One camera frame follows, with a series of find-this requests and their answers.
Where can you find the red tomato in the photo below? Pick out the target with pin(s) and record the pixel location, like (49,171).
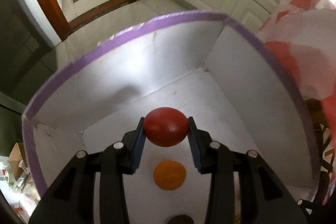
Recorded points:
(166,125)

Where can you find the dark grey cabinet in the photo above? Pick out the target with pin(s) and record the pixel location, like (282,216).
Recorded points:
(23,43)

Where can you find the small orange tangerine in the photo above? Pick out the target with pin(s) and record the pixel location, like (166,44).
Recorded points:
(169,174)

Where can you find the white box with purple rim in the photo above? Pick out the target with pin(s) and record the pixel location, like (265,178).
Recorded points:
(105,87)

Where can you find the brown cardboard box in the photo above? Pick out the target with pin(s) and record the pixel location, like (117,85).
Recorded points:
(15,158)

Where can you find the dark purple oblong fruit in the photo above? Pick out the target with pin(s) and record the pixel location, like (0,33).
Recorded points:
(180,220)

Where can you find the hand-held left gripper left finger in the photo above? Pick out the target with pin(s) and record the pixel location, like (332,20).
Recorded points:
(139,145)

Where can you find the red white checked tablecloth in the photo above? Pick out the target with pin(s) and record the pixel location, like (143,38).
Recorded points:
(302,56)

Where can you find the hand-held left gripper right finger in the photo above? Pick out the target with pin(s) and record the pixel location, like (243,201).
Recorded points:
(194,150)

